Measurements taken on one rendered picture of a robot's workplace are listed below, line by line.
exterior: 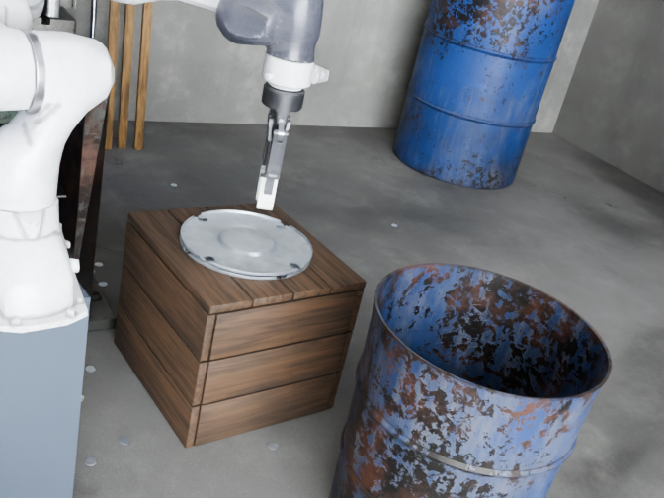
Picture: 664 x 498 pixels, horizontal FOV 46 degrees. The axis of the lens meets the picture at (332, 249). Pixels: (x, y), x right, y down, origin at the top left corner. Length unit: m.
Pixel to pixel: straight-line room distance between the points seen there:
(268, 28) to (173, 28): 2.00
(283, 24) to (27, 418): 0.77
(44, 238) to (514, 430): 0.77
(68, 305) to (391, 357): 0.51
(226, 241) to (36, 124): 0.63
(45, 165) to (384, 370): 0.62
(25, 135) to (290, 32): 0.47
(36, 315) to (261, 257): 0.60
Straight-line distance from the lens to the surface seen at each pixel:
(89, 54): 1.19
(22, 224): 1.21
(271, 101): 1.42
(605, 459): 2.07
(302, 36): 1.38
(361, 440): 1.43
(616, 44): 4.57
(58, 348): 1.32
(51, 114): 1.18
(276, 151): 1.42
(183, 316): 1.60
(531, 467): 1.37
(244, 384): 1.66
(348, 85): 3.80
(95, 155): 1.81
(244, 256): 1.67
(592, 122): 4.62
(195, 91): 3.47
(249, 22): 1.38
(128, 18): 3.02
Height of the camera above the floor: 1.13
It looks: 26 degrees down
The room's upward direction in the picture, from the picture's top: 14 degrees clockwise
